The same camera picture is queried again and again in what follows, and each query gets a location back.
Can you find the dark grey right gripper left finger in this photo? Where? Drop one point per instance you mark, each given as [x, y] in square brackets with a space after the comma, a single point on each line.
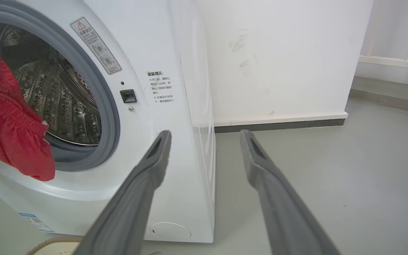
[129, 205]

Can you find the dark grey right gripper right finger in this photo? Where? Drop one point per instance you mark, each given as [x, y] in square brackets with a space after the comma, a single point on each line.
[282, 209]

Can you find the woven basket rim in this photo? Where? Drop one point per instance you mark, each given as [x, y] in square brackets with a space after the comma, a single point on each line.
[50, 243]

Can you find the white front-load washing machine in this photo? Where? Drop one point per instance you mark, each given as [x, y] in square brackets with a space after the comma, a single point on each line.
[154, 106]

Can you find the red cloth garment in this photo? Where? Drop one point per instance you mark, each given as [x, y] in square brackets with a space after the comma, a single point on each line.
[9, 120]

